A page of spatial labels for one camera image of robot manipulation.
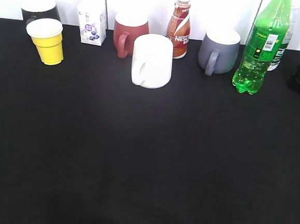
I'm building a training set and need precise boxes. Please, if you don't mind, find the white mug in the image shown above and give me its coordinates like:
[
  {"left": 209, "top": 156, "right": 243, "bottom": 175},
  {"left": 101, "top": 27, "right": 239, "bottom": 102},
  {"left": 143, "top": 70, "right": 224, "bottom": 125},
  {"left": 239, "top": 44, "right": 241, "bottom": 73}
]
[{"left": 131, "top": 34, "right": 173, "bottom": 89}]

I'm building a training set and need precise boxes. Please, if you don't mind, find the black mug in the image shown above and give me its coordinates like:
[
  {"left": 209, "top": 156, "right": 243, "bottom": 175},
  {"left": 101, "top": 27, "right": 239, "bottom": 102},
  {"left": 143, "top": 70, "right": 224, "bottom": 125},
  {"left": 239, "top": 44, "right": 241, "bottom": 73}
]
[{"left": 21, "top": 0, "right": 61, "bottom": 25}]

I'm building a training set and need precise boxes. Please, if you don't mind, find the yellow paper cup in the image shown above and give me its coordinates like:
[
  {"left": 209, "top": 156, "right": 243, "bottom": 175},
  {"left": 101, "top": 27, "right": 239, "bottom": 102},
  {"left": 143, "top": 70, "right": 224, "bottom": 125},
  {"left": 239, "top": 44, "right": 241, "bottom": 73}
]
[{"left": 26, "top": 18, "right": 64, "bottom": 65}]

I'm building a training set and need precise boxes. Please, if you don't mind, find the grey mug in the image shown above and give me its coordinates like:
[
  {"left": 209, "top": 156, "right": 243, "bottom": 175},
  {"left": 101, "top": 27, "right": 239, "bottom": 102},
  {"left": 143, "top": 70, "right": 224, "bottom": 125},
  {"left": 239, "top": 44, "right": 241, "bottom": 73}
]
[{"left": 198, "top": 28, "right": 240, "bottom": 76}]

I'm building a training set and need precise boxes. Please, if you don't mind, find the red-brown mug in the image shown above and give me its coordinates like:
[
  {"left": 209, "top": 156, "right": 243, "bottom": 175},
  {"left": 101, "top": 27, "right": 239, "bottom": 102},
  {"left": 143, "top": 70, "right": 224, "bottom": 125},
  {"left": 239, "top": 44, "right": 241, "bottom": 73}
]
[{"left": 113, "top": 11, "right": 149, "bottom": 58}]

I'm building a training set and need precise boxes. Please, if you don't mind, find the green soda bottle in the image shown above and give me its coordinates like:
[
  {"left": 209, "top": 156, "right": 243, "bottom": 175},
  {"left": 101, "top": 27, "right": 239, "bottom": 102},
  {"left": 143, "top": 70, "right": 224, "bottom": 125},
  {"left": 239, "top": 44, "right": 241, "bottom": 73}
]
[{"left": 232, "top": 0, "right": 292, "bottom": 95}]

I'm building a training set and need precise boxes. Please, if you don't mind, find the Nescafe coffee bottle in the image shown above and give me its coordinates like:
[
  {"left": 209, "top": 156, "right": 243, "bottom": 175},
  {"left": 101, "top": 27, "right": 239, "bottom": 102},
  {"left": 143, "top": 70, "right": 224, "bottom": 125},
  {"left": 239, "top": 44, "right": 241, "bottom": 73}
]
[{"left": 166, "top": 0, "right": 191, "bottom": 59}]

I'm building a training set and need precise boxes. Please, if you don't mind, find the small blueberry milk carton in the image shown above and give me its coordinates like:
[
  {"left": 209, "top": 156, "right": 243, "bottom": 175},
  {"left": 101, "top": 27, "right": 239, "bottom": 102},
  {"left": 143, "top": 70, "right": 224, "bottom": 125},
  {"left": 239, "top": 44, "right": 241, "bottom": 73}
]
[{"left": 77, "top": 0, "right": 107, "bottom": 46}]

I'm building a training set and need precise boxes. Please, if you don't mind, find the clear Cestbon water bottle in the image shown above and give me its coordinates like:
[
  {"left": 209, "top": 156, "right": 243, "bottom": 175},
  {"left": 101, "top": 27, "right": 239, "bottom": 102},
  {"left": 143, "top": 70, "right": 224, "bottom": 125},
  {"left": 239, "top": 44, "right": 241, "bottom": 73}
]
[{"left": 267, "top": 0, "right": 300, "bottom": 71}]

